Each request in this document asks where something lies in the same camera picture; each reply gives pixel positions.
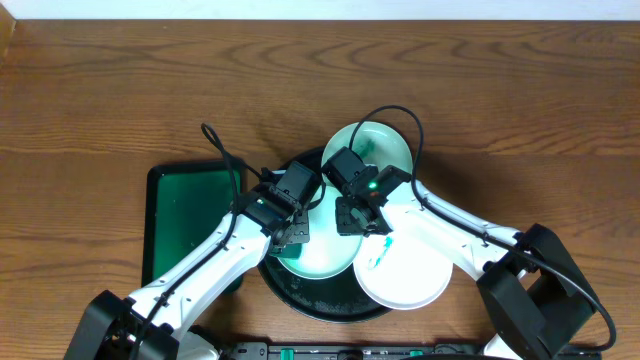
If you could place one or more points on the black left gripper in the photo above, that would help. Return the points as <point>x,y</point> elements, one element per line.
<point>292,231</point>

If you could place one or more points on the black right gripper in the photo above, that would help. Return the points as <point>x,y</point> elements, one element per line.
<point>346,225</point>

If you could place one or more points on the mint plate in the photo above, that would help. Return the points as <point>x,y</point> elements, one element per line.
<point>375,143</point>
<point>327,253</point>

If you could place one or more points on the white plate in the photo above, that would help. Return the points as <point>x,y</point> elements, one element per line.
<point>400,272</point>

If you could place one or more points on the black round tray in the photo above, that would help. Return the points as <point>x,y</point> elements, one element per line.
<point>337,299</point>

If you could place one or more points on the green sponge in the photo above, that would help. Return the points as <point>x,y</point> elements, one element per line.
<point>291,251</point>

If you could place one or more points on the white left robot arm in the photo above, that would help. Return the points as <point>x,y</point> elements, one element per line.
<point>153,320</point>

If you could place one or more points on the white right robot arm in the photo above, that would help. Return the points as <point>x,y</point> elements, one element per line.
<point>535,295</point>

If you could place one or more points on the black rectangular sponge tray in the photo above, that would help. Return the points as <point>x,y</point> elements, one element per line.
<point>185,203</point>

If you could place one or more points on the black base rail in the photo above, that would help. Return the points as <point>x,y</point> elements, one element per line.
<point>264,351</point>

